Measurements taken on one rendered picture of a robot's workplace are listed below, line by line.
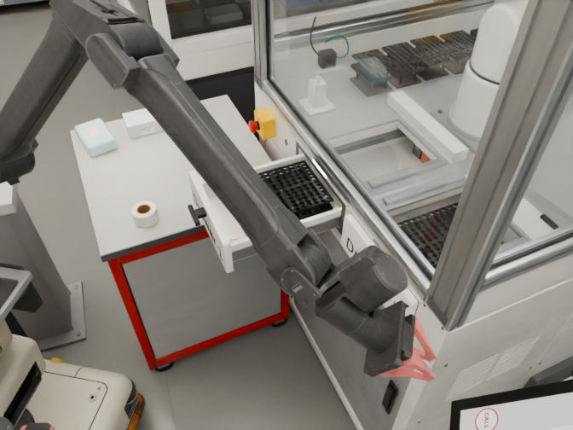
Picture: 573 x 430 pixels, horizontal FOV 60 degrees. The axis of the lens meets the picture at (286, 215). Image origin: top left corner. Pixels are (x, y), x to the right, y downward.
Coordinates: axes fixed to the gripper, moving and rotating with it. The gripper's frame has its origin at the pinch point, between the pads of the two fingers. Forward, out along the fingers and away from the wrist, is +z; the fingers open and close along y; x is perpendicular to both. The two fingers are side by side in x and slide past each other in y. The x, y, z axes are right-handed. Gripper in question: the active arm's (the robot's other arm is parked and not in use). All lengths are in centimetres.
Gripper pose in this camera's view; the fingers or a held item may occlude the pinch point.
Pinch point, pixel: (428, 366)
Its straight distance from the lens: 79.8
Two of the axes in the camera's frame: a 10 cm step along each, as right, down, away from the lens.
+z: 7.8, 5.6, 2.7
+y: 2.5, -6.8, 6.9
